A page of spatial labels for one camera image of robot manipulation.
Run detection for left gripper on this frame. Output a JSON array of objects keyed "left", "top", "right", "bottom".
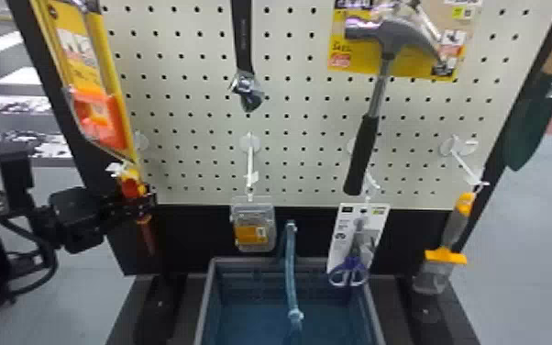
[{"left": 48, "top": 185, "right": 158, "bottom": 255}]

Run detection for red screwdriver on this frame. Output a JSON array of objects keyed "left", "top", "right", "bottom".
[{"left": 117, "top": 164, "right": 160, "bottom": 258}]

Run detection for clear box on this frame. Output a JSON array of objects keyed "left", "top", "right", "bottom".
[{"left": 228, "top": 194, "right": 278, "bottom": 254}]

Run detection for yellow carded hand tool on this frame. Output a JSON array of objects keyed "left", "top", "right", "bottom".
[{"left": 29, "top": 0, "right": 141, "bottom": 165}]

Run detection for blue basket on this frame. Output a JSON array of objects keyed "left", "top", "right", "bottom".
[{"left": 192, "top": 219, "right": 387, "bottom": 345}]

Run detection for white pegboard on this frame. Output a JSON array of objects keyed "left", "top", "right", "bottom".
[{"left": 6, "top": 0, "right": 552, "bottom": 345}]

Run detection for black adjustable wrench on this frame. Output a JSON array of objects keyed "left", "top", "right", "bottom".
[{"left": 227, "top": 0, "right": 266, "bottom": 114}]

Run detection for blue scissors on white card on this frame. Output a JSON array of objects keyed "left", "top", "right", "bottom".
[{"left": 325, "top": 201, "right": 392, "bottom": 289}]

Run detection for yellow grey scraper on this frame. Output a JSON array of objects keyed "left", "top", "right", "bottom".
[{"left": 411, "top": 191, "right": 479, "bottom": 296}]

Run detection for black cable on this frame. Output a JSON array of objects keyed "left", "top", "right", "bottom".
[{"left": 0, "top": 216, "right": 61, "bottom": 297}]

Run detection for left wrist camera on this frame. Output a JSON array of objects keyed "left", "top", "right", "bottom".
[{"left": 0, "top": 140, "right": 36, "bottom": 212}]

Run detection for black-handled hammer on yellow card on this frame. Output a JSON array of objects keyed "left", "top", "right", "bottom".
[{"left": 326, "top": 0, "right": 478, "bottom": 197}]

